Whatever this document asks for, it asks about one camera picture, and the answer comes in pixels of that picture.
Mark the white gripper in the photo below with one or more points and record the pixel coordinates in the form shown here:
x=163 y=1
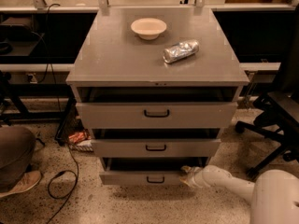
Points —
x=195 y=177

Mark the grey drawer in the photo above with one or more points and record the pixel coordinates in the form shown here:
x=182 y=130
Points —
x=156 y=115
x=145 y=148
x=147 y=171

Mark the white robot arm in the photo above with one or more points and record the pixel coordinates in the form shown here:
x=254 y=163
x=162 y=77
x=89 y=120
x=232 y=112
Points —
x=273 y=197

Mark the grey metal drawer cabinet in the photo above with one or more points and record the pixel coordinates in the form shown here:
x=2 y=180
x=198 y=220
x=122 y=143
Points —
x=116 y=66

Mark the black office chair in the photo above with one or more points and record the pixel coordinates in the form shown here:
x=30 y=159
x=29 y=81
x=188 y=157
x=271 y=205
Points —
x=279 y=120

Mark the orange snack packet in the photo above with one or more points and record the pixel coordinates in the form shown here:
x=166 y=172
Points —
x=77 y=137

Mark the silver foil chip bag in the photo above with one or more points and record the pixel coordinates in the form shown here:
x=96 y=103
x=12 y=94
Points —
x=181 y=51

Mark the beige sneaker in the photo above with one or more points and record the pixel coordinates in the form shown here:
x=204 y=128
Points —
x=27 y=182

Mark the black table frame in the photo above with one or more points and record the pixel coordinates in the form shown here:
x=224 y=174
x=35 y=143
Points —
x=33 y=102

